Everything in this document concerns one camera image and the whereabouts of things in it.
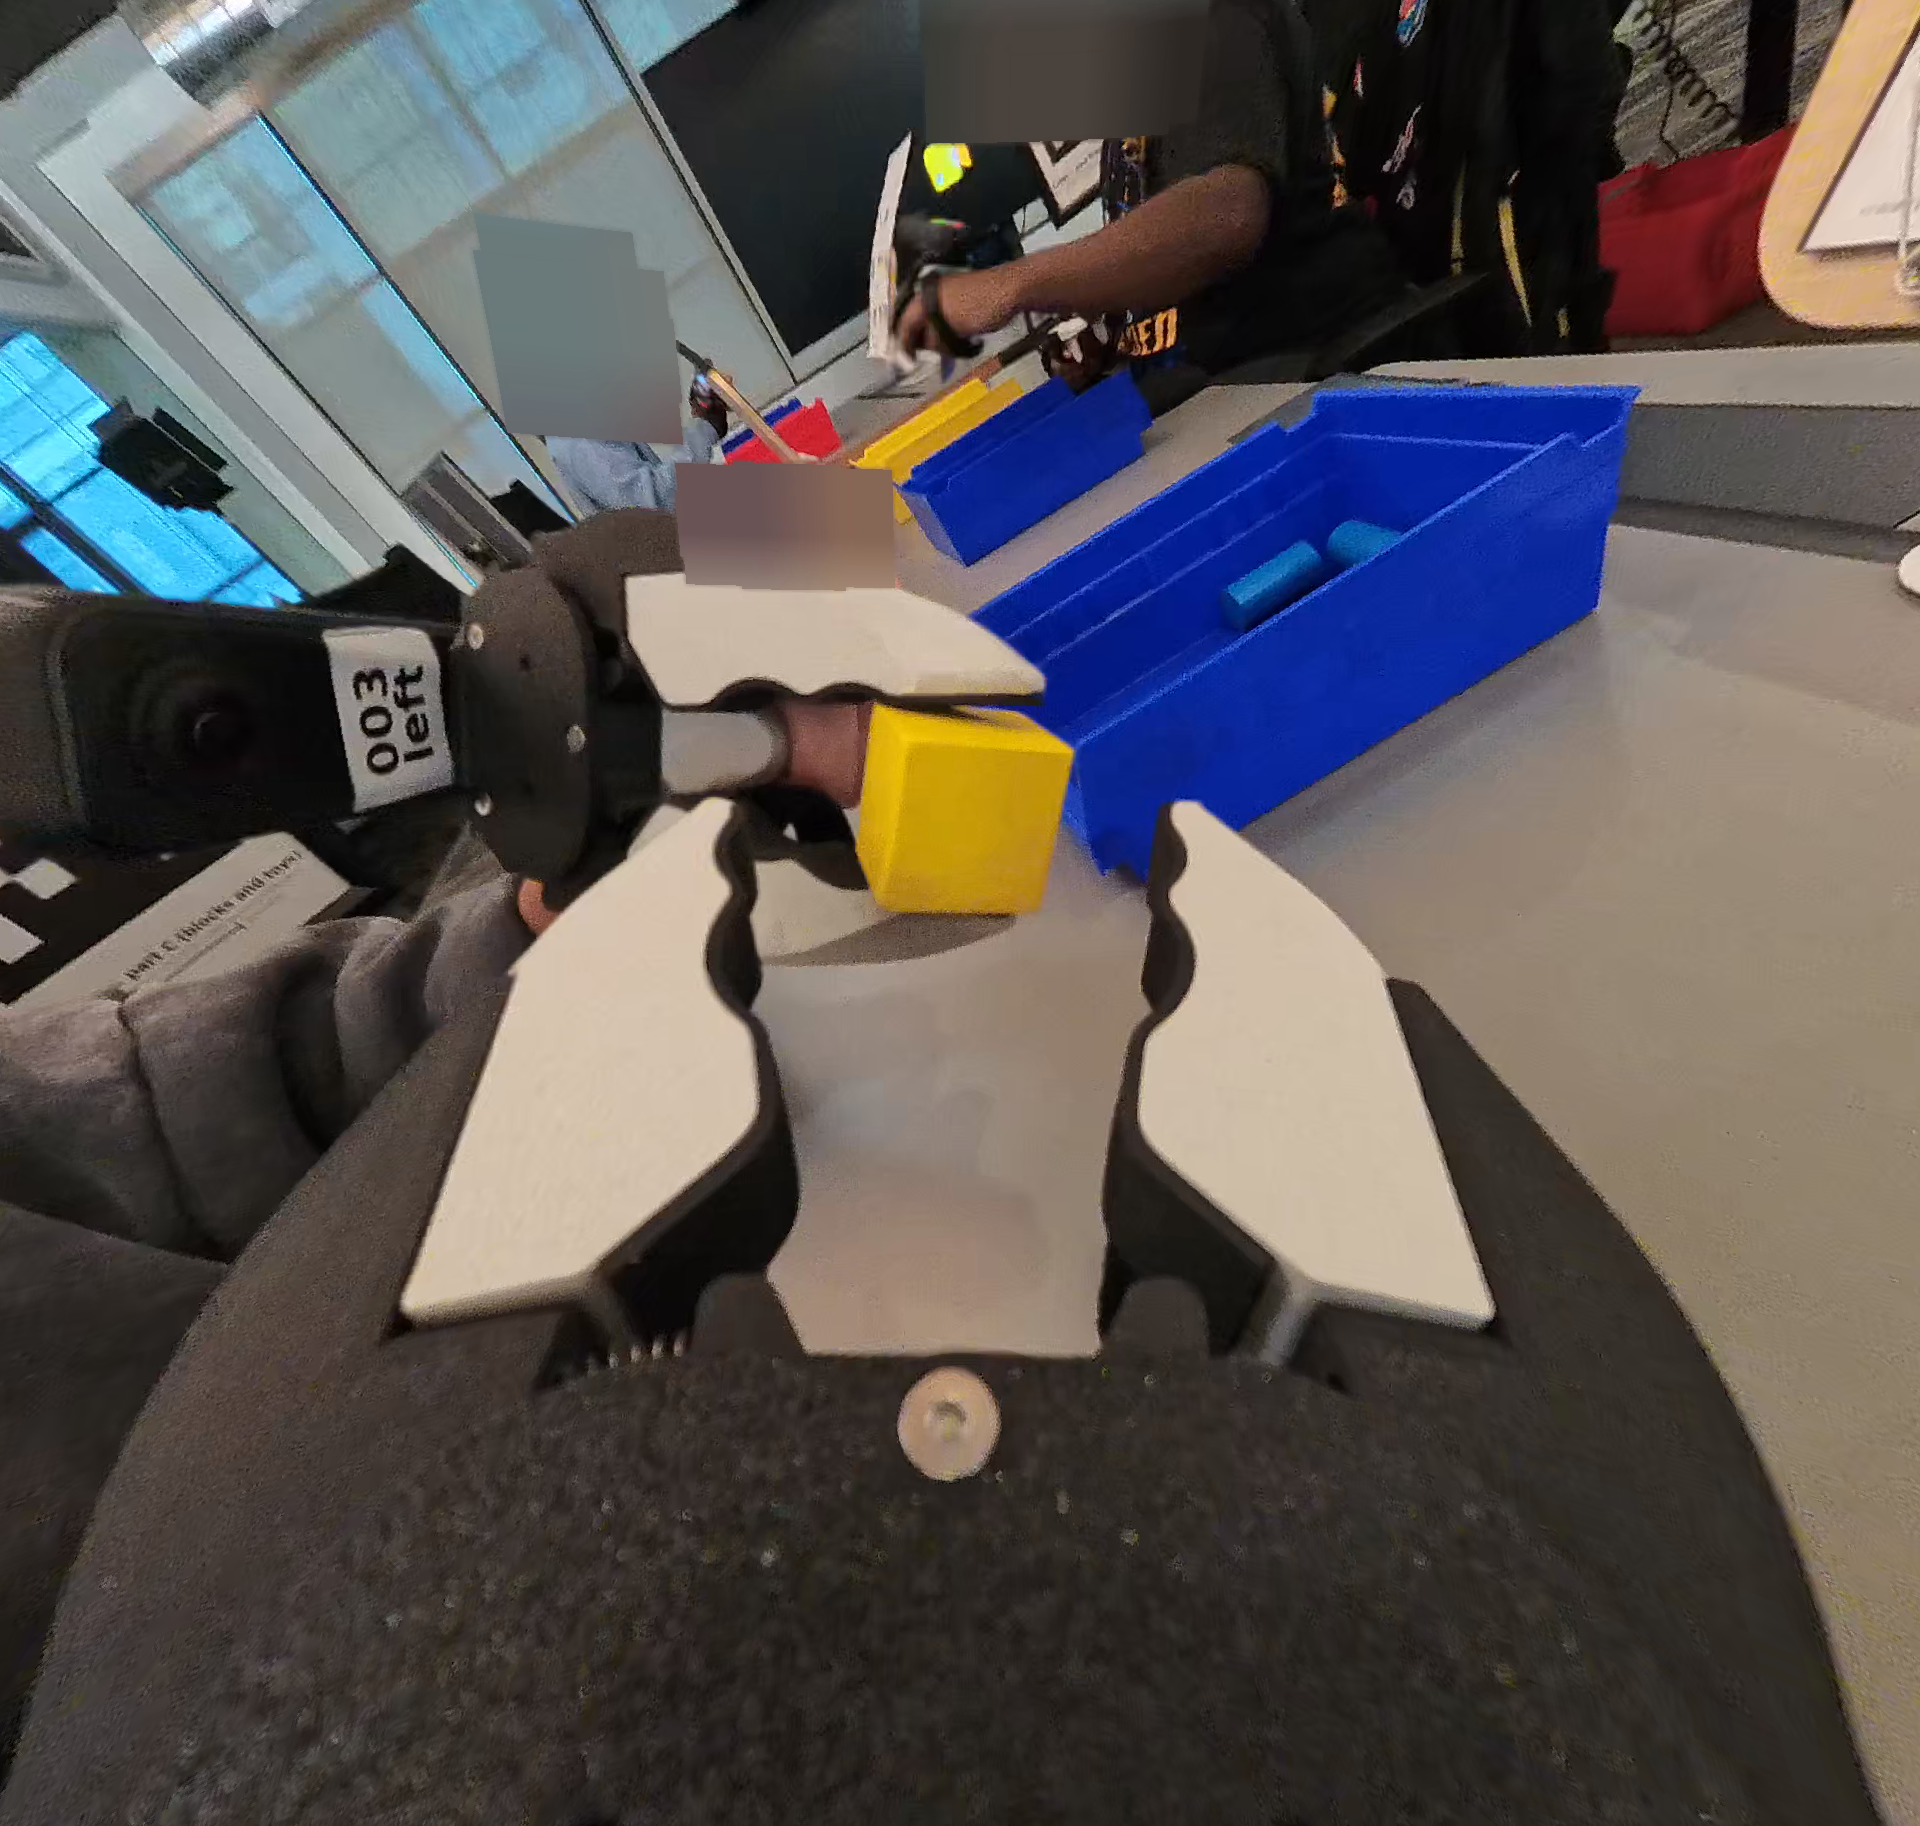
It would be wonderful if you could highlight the printed marker board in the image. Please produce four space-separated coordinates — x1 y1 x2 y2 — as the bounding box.
0 837 363 1011

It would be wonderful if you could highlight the clipboard with instruction sheet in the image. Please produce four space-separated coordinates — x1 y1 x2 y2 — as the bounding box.
1755 0 1920 330

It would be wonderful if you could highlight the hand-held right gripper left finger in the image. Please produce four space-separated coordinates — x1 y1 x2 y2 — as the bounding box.
401 801 800 1332

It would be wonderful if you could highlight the red plastic bin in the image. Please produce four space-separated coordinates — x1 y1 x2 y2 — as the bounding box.
715 396 848 469

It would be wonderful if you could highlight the black monitor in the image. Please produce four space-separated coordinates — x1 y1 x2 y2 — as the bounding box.
640 0 931 357

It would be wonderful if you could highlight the blue plastic bin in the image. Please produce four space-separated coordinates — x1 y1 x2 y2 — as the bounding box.
900 367 1154 567
970 382 1643 883

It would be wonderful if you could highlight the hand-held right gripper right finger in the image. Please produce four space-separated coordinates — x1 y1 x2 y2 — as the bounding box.
1105 801 1496 1342

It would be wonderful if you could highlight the red bag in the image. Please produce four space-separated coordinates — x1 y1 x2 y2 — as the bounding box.
1596 132 1801 337

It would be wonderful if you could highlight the person's left hand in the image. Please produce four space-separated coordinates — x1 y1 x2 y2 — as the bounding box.
506 861 603 942

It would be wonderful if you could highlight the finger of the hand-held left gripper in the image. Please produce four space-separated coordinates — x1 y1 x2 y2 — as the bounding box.
622 571 1050 712

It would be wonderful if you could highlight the yellow wooden cube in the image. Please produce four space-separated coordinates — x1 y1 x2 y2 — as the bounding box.
854 702 1075 920

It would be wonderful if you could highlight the yellow plastic bin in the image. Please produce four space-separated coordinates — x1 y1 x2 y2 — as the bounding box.
852 373 1038 483

